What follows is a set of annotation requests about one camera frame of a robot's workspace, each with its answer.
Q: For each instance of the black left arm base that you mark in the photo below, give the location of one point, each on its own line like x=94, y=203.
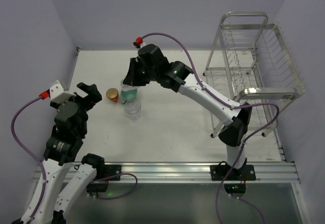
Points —
x=101, y=187

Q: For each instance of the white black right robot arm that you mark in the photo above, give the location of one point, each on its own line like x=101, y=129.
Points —
x=234, y=117

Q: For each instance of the orange ceramic mug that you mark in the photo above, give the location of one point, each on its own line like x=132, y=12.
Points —
x=112, y=94

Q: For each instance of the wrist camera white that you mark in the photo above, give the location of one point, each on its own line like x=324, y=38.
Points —
x=57, y=93
x=139, y=43

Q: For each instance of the mint green ceramic mug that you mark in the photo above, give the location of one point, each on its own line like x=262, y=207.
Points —
x=128, y=95

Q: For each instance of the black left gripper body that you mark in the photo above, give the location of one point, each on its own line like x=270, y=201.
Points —
x=83, y=99

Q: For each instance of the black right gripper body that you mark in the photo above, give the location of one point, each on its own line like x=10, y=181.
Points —
x=135, y=75

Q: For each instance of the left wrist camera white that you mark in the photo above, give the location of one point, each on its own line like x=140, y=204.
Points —
x=57, y=93

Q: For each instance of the silver metal dish rack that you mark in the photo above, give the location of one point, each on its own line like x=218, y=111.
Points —
x=250, y=62

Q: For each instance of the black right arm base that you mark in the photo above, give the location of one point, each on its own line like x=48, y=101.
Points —
x=235, y=183

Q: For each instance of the aluminium mounting rail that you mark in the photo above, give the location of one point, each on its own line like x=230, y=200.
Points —
x=278, y=172

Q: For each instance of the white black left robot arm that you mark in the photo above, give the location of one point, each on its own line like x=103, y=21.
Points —
x=52, y=201

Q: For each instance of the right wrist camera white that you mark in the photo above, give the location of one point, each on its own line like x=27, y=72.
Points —
x=139, y=43

